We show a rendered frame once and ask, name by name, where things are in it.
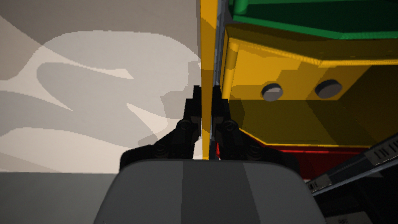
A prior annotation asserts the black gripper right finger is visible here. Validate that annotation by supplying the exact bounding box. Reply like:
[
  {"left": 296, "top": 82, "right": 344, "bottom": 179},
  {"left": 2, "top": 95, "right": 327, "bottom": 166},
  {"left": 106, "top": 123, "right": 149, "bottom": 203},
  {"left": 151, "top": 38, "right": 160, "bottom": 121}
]
[{"left": 211, "top": 85, "right": 300, "bottom": 174}]

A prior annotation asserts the grey disc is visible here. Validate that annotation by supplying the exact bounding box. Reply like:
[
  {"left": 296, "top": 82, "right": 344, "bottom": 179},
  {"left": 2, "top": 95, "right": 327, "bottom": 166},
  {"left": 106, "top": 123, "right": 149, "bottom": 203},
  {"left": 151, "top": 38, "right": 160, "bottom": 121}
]
[
  {"left": 315, "top": 79, "right": 342, "bottom": 99},
  {"left": 261, "top": 83, "right": 283, "bottom": 101}
]

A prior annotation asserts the black metal shelf rack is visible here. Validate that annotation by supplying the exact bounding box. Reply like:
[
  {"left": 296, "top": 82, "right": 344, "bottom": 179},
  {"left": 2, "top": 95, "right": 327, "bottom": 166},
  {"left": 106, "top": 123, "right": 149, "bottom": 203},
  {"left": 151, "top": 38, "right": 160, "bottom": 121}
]
[{"left": 209, "top": 0, "right": 398, "bottom": 196}]

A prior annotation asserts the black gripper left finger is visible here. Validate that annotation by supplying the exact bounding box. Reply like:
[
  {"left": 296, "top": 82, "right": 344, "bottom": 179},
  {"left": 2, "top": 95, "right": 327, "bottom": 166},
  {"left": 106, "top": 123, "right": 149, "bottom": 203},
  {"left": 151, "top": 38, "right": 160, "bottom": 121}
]
[{"left": 119, "top": 85, "right": 202, "bottom": 171}]

